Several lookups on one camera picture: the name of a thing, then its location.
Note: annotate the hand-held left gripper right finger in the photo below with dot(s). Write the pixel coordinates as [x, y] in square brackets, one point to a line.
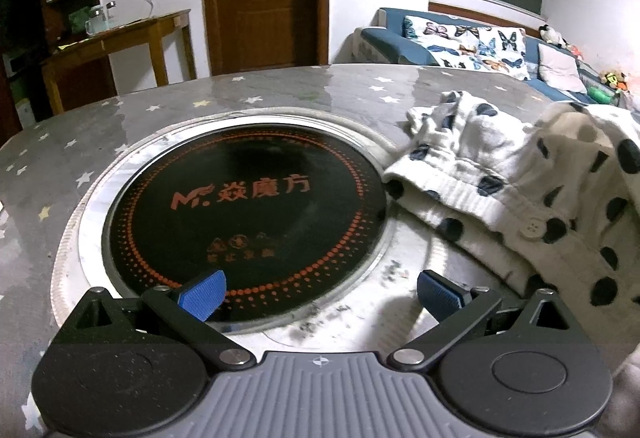
[440, 290]

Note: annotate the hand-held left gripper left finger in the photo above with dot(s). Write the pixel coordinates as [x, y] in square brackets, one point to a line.
[202, 295]

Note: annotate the white polka dot garment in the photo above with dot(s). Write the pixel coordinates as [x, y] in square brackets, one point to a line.
[500, 153]

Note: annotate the black round induction cooktop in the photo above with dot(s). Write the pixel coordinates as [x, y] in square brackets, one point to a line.
[240, 228]

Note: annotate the round white woven basket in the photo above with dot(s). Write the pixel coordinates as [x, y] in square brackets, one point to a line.
[82, 238]

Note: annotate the grey star-print tablecloth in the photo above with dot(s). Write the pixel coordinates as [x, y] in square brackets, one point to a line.
[300, 93]

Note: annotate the butterfly print blanket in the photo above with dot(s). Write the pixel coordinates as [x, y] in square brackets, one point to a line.
[465, 48]

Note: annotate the white pillow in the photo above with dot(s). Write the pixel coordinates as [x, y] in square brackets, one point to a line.
[560, 68]

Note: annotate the green toy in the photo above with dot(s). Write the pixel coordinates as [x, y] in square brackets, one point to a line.
[600, 94]

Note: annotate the blue sofa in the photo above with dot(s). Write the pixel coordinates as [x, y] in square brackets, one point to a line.
[385, 41]

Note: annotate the yellow and black toy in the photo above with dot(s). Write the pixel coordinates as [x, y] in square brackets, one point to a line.
[614, 79]

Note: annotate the orange toy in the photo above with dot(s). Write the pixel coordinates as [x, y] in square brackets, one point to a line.
[574, 51]

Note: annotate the wooden side table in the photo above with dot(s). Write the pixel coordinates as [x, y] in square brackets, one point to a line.
[125, 31]

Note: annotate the black and white plush toy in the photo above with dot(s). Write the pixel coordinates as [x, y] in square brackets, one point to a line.
[550, 36]

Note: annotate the glass pitcher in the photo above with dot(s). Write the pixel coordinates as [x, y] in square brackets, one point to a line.
[97, 21]

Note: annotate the dark wooden shelf cabinet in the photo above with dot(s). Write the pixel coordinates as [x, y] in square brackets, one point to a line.
[30, 8]

